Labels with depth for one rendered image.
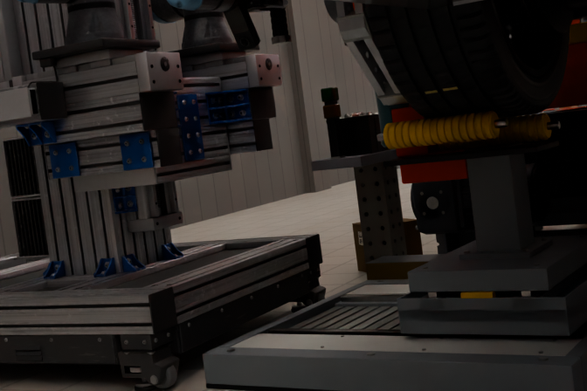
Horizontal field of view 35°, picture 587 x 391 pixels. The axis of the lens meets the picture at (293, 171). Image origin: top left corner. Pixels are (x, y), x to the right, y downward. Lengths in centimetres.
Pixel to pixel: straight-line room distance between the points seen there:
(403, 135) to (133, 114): 64
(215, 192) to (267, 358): 457
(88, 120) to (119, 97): 11
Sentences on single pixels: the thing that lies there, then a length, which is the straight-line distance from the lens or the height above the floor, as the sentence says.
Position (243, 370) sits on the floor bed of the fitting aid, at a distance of 205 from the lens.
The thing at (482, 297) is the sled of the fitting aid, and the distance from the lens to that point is 190.
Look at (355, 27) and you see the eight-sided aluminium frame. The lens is 189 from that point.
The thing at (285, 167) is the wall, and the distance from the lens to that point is 741.
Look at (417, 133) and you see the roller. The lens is 197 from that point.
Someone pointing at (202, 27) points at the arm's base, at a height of 87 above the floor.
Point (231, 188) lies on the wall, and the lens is 671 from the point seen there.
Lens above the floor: 56
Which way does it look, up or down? 3 degrees down
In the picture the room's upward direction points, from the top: 7 degrees counter-clockwise
